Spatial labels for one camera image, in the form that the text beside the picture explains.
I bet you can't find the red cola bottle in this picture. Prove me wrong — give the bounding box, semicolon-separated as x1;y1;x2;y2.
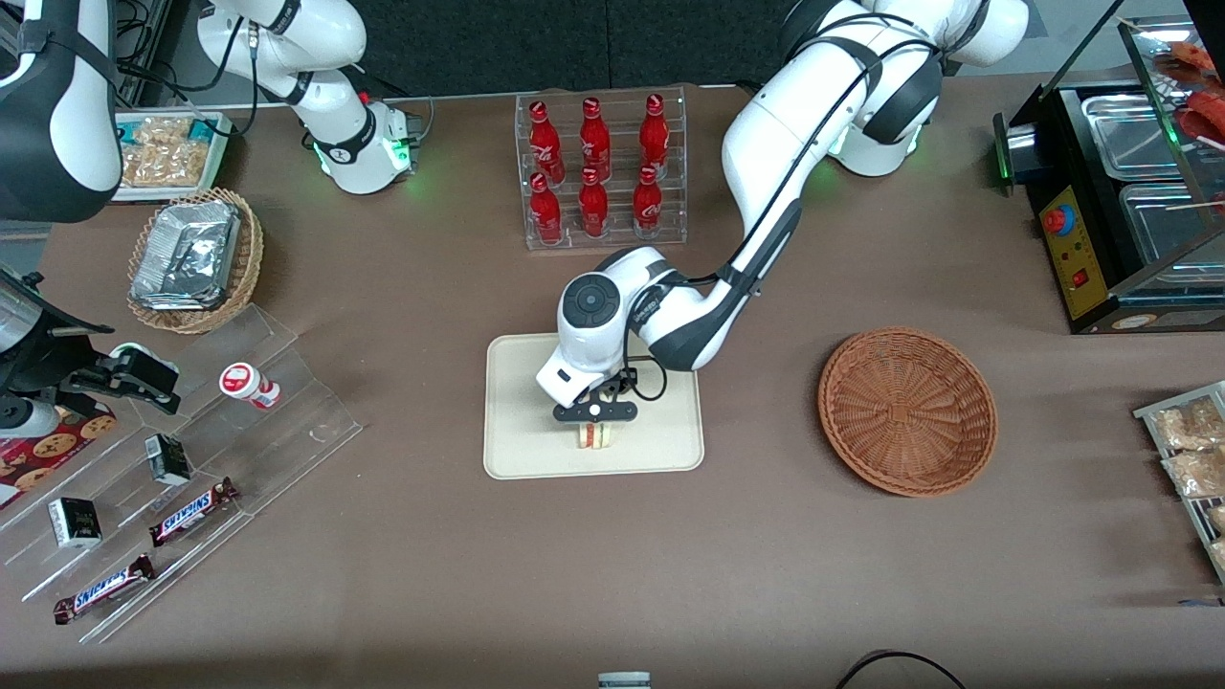
579;96;613;179
529;172;564;245
528;100;562;181
639;92;672;175
578;167;611;238
632;165;665;236

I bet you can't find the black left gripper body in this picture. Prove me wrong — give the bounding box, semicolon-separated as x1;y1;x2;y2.
552;368;639;425

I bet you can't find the red and white small bottle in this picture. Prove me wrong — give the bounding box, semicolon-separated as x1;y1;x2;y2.
218;362;282;411

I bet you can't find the cream plastic tray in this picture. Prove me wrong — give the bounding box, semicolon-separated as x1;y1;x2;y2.
483;332;706;480

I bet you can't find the clear bag of snacks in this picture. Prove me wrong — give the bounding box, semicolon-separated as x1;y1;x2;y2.
119;144;213;189
122;115;197;150

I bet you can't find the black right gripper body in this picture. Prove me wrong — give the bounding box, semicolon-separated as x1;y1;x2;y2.
0;270;118;439

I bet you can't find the brown round wicker basket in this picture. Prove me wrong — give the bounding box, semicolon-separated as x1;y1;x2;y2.
817;327;999;499

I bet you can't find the tan oval wicker basket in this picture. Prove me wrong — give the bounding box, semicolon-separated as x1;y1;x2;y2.
126;187;265;335

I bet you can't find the red cookie box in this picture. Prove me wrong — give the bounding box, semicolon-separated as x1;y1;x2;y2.
0;406;118;510

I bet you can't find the steel warmer pan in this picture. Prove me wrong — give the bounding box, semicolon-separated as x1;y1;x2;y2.
1119;181;1225;266
1080;93;1191;182

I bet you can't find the black food warmer cabinet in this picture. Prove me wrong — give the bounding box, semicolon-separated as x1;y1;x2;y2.
991;0;1225;335

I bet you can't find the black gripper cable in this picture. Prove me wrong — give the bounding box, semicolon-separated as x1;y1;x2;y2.
617;352;669;404

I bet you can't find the black cable bundle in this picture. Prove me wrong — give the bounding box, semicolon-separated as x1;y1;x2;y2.
113;0;261;137

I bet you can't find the silver foil packet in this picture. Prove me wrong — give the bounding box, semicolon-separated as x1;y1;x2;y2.
130;199;241;311

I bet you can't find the clear acrylic step display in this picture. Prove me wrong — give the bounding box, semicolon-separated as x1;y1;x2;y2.
0;303;364;645

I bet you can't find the tray of packaged snacks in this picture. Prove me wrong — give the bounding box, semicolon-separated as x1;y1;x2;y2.
1133;380;1225;587

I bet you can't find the small black box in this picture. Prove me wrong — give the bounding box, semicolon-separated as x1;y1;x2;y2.
48;497;102;549
145;433;193;485

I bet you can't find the red fried food packet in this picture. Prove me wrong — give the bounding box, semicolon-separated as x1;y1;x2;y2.
1153;38;1225;146

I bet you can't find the Snickers chocolate bar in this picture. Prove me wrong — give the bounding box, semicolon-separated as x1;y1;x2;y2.
53;554;157;626
148;477;239;547

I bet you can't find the clear bag of crackers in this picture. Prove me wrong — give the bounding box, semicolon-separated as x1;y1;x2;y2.
1162;449;1225;500
1152;395;1225;453

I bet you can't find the clear acrylic bottle rack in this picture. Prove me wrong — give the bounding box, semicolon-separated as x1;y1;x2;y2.
514;85;689;253

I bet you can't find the white snack tray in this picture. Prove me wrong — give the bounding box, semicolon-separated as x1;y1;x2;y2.
112;109;234;204

